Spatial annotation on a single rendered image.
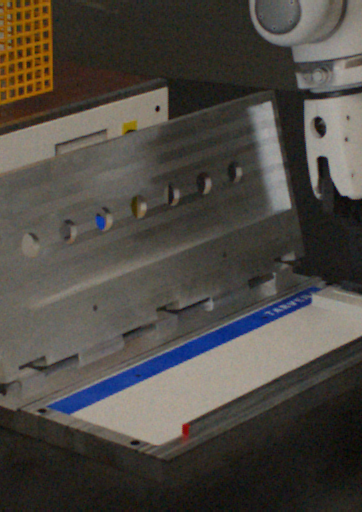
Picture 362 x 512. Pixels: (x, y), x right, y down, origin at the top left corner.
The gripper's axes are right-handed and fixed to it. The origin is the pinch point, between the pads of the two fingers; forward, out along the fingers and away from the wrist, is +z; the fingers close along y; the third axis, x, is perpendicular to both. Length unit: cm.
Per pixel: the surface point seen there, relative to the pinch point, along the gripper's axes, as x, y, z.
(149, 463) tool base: -3.5, -38.9, 8.6
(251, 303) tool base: 11.2, -5.4, 4.6
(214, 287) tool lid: 11.8, -9.8, 1.8
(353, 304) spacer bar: 1.6, -1.6, 5.7
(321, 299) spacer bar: 5.3, -1.8, 5.2
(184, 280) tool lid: 11.8, -13.8, 0.0
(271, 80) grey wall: 146, 173, 8
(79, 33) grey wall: 188, 162, -8
